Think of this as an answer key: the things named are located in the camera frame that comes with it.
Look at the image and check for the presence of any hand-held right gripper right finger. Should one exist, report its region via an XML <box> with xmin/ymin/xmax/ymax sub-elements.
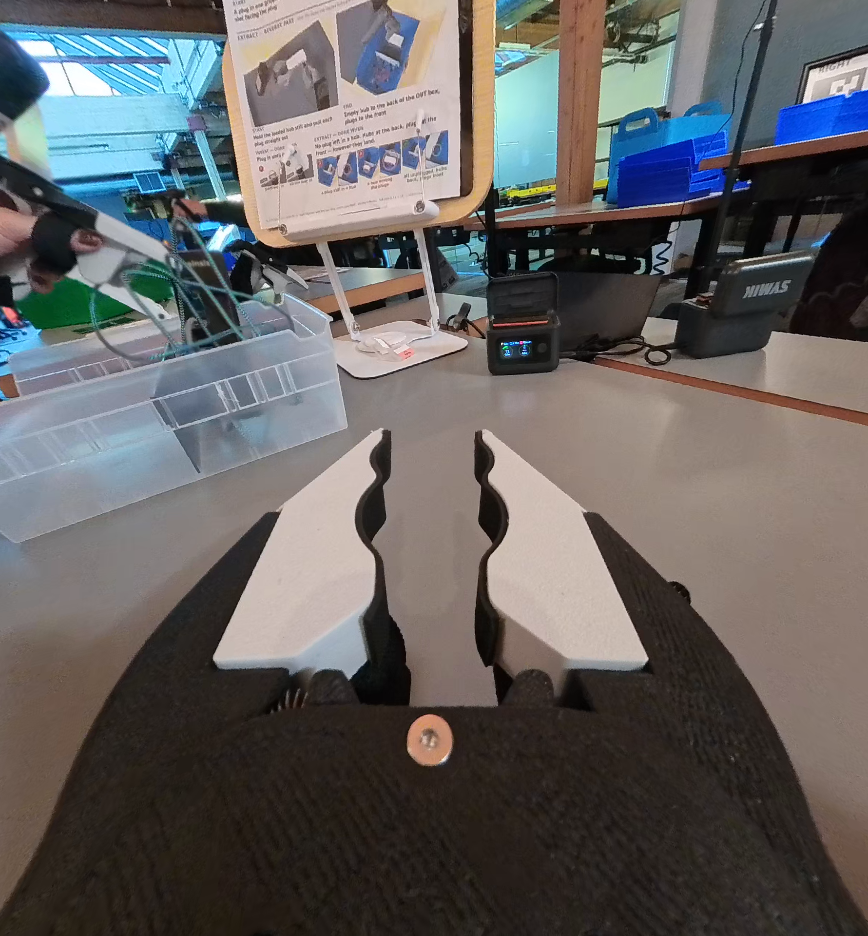
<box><xmin>474</xmin><ymin>429</ymin><xmax>651</xmax><ymax>699</ymax></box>

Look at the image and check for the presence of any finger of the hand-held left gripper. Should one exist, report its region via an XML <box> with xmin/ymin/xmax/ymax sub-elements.
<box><xmin>86</xmin><ymin>208</ymin><xmax>173</xmax><ymax>263</ymax></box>
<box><xmin>74</xmin><ymin>251</ymin><xmax>174</xmax><ymax>323</ymax></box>

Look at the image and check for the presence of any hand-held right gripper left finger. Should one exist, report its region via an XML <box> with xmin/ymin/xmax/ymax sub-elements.
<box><xmin>213</xmin><ymin>429</ymin><xmax>411</xmax><ymax>706</ymax></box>

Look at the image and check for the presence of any green black braided usb cable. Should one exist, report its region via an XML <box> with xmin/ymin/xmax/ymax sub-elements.
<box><xmin>94</xmin><ymin>218</ymin><xmax>293</xmax><ymax>364</ymax></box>

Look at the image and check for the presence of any black usb hub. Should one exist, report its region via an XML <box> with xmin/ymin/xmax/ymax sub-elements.
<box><xmin>174</xmin><ymin>249</ymin><xmax>246</xmax><ymax>346</ymax></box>

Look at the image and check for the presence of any clear plastic bin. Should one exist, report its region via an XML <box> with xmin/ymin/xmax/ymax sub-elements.
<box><xmin>0</xmin><ymin>291</ymin><xmax>350</xmax><ymax>544</ymax></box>

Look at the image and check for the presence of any green box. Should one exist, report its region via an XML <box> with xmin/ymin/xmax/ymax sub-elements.
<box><xmin>16</xmin><ymin>269</ymin><xmax>146</xmax><ymax>332</ymax></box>

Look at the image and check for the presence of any black and white device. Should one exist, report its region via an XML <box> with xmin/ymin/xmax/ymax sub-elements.
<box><xmin>228</xmin><ymin>240</ymin><xmax>310</xmax><ymax>304</ymax></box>

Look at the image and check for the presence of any printed instruction sheet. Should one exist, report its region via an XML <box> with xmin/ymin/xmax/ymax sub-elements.
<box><xmin>225</xmin><ymin>0</ymin><xmax>464</xmax><ymax>224</ymax></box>

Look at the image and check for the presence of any black charging case with screen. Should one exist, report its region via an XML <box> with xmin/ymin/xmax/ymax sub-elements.
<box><xmin>485</xmin><ymin>272</ymin><xmax>562</xmax><ymax>376</ymax></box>

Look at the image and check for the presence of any dark grey box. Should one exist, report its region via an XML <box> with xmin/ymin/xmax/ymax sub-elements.
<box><xmin>557</xmin><ymin>271</ymin><xmax>663</xmax><ymax>346</ymax></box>

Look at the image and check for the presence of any grey hard case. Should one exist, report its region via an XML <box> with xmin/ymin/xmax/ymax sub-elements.
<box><xmin>674</xmin><ymin>251</ymin><xmax>820</xmax><ymax>359</ymax></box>

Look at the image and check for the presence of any instruction sheet on stand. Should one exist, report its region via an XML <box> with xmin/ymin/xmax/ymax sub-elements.
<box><xmin>222</xmin><ymin>0</ymin><xmax>498</xmax><ymax>247</ymax></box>

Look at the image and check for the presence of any black chair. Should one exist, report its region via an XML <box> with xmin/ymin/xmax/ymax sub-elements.
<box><xmin>791</xmin><ymin>190</ymin><xmax>868</xmax><ymax>341</ymax></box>

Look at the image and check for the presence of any stack of blue bins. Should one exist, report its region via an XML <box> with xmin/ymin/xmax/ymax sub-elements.
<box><xmin>608</xmin><ymin>101</ymin><xmax>732</xmax><ymax>203</ymax></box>

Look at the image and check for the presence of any wooden-edged table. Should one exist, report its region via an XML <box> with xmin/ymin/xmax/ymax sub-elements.
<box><xmin>488</xmin><ymin>124</ymin><xmax>868</xmax><ymax>275</ymax></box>

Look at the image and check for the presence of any black pole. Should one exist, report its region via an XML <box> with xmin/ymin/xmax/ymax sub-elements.
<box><xmin>695</xmin><ymin>0</ymin><xmax>780</xmax><ymax>297</ymax></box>

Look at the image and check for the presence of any blue plastic bin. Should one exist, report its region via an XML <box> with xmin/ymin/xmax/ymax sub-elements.
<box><xmin>773</xmin><ymin>85</ymin><xmax>868</xmax><ymax>145</ymax></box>

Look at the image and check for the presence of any framed tag sign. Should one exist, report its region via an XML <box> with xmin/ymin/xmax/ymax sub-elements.
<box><xmin>795</xmin><ymin>39</ymin><xmax>868</xmax><ymax>105</ymax></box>

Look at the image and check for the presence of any thin black cable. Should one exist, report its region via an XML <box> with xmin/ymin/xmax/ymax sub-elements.
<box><xmin>559</xmin><ymin>335</ymin><xmax>674</xmax><ymax>367</ymax></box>

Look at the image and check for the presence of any wooden post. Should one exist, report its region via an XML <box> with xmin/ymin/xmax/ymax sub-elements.
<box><xmin>555</xmin><ymin>0</ymin><xmax>608</xmax><ymax>207</ymax></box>

